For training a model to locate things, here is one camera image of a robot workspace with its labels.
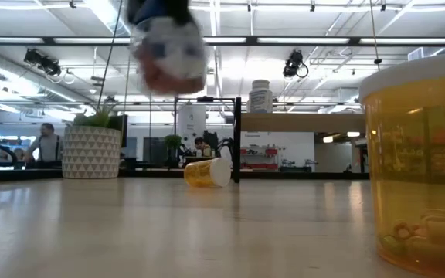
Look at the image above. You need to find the white cylindrical tank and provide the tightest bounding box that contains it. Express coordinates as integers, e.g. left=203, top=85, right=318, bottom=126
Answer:
left=176, top=103, right=208, bottom=155

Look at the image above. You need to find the black ceiling-mounted device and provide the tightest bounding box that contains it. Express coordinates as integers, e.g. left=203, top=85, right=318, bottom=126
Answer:
left=283, top=49, right=309, bottom=80
left=23, top=48, right=63, bottom=77

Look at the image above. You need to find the black metal table frame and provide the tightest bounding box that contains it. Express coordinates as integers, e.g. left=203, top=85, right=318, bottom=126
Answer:
left=0, top=168, right=370, bottom=183

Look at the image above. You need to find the orange pill bottle white cap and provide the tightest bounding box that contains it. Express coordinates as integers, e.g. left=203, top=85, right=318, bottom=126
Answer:
left=183, top=157, right=233, bottom=189
left=358, top=49, right=445, bottom=278

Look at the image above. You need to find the potted plant in patterned pot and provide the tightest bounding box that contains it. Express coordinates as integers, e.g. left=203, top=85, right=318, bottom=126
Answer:
left=62, top=100, right=122, bottom=180

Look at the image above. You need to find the wooden shelf with black frame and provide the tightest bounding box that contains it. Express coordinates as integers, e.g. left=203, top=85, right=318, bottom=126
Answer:
left=233, top=96, right=366, bottom=185

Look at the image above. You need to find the white shelf with red bins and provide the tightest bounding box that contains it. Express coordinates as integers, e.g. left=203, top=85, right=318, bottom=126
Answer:
left=239, top=144, right=280, bottom=171

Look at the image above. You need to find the white labelled medicine bottle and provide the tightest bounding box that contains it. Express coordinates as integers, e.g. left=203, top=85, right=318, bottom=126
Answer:
left=246, top=79, right=274, bottom=114

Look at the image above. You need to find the green background plant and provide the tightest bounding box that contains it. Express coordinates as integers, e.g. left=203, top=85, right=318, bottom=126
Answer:
left=164, top=134, right=183, bottom=168

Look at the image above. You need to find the silver ventilation duct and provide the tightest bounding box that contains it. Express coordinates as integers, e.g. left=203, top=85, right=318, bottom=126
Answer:
left=0, top=45, right=92, bottom=104

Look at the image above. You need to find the clear bottle with blue cap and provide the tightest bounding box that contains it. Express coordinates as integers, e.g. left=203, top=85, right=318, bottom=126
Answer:
left=128, top=0, right=208, bottom=96

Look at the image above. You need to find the person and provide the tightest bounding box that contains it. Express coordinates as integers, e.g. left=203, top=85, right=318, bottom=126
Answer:
left=23, top=122, right=64, bottom=170
left=193, top=136, right=209, bottom=158

